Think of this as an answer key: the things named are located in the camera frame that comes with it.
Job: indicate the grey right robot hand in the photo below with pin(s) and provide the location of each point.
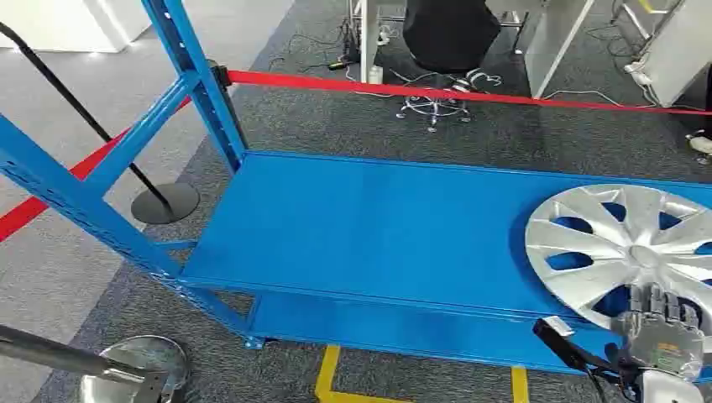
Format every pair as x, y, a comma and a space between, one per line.
664, 339

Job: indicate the silver plastic wheel hubcap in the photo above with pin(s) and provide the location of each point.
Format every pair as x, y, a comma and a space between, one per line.
584, 244

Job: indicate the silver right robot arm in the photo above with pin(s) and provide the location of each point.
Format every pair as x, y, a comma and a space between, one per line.
670, 390

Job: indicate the chair caster foot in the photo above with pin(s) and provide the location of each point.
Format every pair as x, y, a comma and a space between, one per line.
701, 146

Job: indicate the white power strip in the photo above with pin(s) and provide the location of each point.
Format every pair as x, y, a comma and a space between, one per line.
637, 73

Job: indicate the white desk side panel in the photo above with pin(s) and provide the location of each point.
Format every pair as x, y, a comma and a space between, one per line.
550, 44
681, 55

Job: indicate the blue metal shelf rack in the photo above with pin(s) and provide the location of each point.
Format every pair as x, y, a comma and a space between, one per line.
361, 222

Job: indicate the red barrier belt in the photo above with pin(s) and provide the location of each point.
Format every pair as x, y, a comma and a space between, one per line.
28, 214
445, 93

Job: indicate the black office stool chrome base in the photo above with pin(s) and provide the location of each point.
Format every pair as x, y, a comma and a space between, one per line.
448, 33

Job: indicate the small white bottle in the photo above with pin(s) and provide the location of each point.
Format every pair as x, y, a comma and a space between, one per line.
376, 75

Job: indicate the white desk leg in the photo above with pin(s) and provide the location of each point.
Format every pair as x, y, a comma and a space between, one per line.
369, 39

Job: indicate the black stanchion with round base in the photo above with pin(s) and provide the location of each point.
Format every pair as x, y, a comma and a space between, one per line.
165, 203

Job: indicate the chrome stanchion with round base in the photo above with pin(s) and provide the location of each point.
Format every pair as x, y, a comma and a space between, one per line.
139, 361

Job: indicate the white block platform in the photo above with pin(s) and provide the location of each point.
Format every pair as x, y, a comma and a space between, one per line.
61, 22

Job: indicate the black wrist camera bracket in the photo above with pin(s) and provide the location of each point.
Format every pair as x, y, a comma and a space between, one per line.
562, 345

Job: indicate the black stanchion post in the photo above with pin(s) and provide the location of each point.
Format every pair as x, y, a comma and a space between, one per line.
225, 78

